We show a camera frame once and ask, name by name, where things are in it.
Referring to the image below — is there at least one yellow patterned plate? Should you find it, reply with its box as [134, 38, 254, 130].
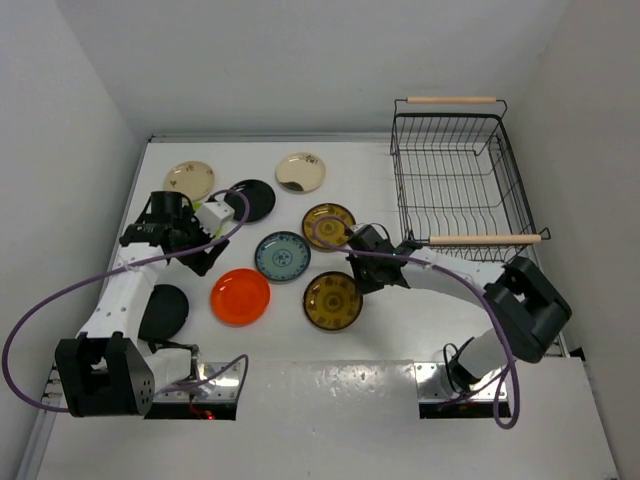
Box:
[301, 203, 356, 251]
[302, 271, 364, 332]

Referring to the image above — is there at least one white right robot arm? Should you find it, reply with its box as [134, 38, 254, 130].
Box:
[347, 224, 572, 396]

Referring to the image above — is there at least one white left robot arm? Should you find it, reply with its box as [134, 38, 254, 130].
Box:
[55, 191, 234, 417]

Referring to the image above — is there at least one cream plate left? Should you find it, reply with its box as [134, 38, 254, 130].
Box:
[163, 161, 215, 201]

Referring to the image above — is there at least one matte black plate near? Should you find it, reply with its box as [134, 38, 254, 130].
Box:
[138, 284, 189, 342]

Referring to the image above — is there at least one orange plate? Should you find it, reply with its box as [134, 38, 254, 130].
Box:
[210, 268, 271, 327]

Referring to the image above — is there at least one glossy black plate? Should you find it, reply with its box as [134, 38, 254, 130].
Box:
[224, 179, 276, 223]

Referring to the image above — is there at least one blue floral plate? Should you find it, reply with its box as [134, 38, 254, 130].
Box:
[254, 231, 311, 283]

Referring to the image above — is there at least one cream plate with black mark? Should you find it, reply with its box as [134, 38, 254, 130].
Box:
[275, 152, 326, 193]

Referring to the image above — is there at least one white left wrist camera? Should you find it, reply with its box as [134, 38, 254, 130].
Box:
[195, 201, 234, 235]

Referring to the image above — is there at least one black wire dish rack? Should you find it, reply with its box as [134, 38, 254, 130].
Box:
[390, 96, 551, 262]

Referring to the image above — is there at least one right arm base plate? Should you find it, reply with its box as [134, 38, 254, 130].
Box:
[414, 362, 508, 403]

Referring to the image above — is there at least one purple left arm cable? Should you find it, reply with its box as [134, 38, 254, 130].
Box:
[1, 188, 250, 413]

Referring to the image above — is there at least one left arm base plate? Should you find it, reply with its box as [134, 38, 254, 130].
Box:
[154, 360, 245, 404]

